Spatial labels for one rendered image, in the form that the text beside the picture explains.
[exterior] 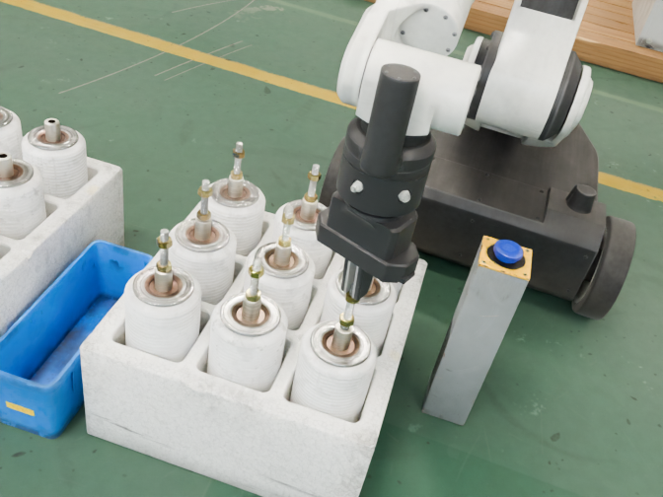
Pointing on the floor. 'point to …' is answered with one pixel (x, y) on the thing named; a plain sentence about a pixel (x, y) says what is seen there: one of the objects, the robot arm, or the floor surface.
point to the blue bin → (60, 339)
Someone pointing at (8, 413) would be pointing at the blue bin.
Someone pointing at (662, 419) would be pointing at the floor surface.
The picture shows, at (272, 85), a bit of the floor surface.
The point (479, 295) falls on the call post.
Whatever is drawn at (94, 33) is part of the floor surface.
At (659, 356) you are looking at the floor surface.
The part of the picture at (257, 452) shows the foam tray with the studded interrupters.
